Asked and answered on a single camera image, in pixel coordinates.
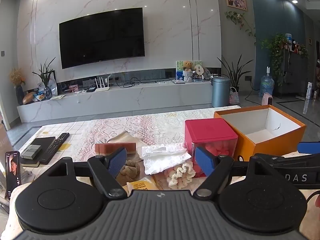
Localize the dark grey cabinet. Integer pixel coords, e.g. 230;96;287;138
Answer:
274;49;317;98

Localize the brown fluffy scrunchie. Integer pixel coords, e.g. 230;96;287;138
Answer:
116;159;140;186

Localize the woven checkered bag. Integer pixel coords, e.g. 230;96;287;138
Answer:
229;87;240;105

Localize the orange cardboard box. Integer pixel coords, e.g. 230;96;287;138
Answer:
214;104;307;162

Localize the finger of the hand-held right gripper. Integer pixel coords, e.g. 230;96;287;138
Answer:
269;154;320;170
297;142;320;155

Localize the red box with clear front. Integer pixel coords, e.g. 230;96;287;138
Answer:
184;119;238;178

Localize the blue water jug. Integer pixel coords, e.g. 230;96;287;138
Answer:
260;66;275;98

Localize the black wall television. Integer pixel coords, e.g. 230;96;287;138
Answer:
59;7;145;69

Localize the green picture board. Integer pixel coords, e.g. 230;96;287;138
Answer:
176;60;202;80

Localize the grey flat box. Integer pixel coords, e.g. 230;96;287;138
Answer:
20;144;42;159

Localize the marble television cabinet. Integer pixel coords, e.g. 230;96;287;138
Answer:
17;80;220;123

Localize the framed wall picture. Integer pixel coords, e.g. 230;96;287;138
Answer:
226;0;248;11

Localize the yellow packet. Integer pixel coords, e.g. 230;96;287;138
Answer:
126;171;175;197

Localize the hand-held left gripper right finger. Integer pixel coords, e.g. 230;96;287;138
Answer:
192;146;275;202

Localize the long-leaf potted plant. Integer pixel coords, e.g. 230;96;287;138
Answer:
217;54;254;93

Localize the pink small heater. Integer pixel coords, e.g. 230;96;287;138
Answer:
262;92;274;105

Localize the green plant in glass vase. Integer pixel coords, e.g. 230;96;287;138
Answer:
32;57;57;99

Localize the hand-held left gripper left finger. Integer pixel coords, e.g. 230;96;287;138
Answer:
46;147;128;200

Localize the hanging vine plant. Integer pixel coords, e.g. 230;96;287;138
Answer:
224;10;257;45

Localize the teddy bear bouquet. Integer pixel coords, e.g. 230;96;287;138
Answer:
182;60;197;83

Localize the orange brown sponge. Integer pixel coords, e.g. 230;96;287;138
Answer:
95;142;137;155

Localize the smartphone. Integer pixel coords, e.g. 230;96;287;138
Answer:
5;151;21;201

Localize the blue trash can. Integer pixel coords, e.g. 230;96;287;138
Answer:
211;76;231;108

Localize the black notebook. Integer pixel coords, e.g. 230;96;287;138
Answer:
20;137;56;167

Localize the brown oval ornament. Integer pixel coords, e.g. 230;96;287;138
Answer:
22;92;37;105

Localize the black remote control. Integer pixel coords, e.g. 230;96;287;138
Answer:
39;132;70;165

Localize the silver foil bag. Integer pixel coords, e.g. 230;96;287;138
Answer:
49;79;58;97

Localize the vase with yellow flowers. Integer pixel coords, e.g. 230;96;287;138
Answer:
9;67;26;105

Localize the trailing green cabinet plant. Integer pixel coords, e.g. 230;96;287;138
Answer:
261;33;290;85

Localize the cream ruffled scrunchie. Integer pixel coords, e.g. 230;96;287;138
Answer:
167;162;195;188

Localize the white upright appliance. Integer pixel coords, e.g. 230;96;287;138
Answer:
303;82;313;115

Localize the white paper towel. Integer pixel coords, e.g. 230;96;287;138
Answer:
141;142;192;175

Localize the white router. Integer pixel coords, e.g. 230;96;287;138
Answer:
94;77;110;92

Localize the pile of pink balls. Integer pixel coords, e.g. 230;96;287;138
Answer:
197;140;236;178

